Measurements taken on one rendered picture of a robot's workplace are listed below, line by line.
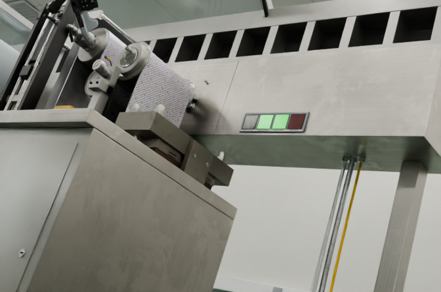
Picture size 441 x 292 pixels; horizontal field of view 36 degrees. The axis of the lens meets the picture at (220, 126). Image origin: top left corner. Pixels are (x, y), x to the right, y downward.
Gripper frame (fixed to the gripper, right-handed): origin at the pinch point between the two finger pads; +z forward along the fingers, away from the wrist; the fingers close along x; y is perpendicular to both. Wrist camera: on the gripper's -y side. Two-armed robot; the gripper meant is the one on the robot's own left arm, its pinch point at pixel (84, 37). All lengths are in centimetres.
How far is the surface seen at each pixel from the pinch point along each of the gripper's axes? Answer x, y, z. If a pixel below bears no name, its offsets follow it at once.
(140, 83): -13.1, 12.8, 17.0
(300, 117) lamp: -31, 57, 37
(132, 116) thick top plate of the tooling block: -31.4, 7.8, 21.8
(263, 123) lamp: -22, 47, 39
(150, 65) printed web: -8.7, 17.7, 13.3
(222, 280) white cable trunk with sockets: 207, 30, 222
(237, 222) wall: 237, 55, 197
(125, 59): -4.6, 10.6, 9.8
